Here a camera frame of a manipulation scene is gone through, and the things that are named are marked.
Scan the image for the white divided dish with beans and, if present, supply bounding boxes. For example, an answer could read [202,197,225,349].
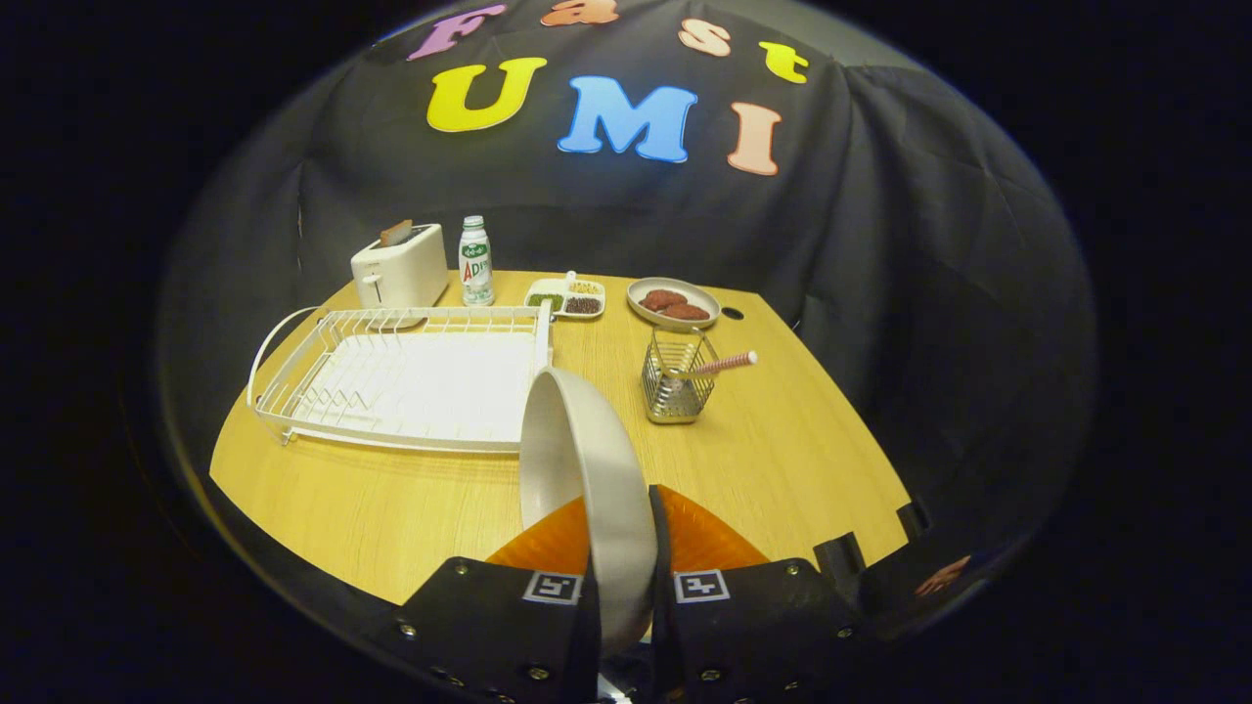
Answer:
[524,271,607,321]

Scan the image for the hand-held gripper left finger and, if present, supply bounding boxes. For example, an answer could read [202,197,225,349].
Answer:
[391,494,600,704]

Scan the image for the white bottle green label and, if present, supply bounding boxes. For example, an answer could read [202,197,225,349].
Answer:
[458,215,495,307]

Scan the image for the black backdrop cloth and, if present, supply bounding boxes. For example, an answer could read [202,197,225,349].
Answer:
[161,0,1096,637]

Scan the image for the metal wire basket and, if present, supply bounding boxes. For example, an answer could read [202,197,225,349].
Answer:
[642,328,721,425]

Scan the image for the white round plate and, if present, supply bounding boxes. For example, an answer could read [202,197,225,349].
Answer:
[518,367,658,656]

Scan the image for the white toaster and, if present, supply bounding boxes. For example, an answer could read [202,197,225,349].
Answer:
[350,223,449,312]

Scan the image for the white oval plate with patties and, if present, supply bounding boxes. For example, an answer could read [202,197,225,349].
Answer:
[626,277,722,330]

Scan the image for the spoon with pink striped handle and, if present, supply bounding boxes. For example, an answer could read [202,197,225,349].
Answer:
[661,350,759,397]

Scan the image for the white wire dish rack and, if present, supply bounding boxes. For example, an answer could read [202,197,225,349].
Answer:
[246,300,555,454]

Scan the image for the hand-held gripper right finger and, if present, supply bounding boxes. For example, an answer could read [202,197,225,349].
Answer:
[648,484,872,704]

